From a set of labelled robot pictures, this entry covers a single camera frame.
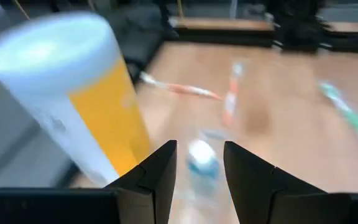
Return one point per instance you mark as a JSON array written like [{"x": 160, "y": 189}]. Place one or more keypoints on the wooden workbench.
[{"x": 222, "y": 24}]

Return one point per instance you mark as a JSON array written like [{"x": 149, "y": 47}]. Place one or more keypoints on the green toothbrush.
[{"x": 353, "y": 119}]

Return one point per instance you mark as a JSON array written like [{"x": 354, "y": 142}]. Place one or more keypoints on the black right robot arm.
[{"x": 297, "y": 28}]

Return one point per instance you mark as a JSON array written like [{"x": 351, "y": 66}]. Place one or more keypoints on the teal mouthwash bottle white cap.
[{"x": 202, "y": 155}]

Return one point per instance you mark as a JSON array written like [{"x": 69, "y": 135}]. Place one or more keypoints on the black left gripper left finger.
[{"x": 151, "y": 193}]

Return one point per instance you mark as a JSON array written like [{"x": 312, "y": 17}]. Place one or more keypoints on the black aluminium table frame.
[{"x": 228, "y": 40}]

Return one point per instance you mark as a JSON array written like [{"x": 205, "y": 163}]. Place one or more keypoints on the clear acrylic organizer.
[{"x": 213, "y": 134}]

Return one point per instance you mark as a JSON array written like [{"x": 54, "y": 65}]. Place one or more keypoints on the white and yellow canister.
[{"x": 73, "y": 77}]

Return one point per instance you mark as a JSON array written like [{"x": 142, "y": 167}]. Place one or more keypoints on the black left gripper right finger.
[{"x": 259, "y": 193}]

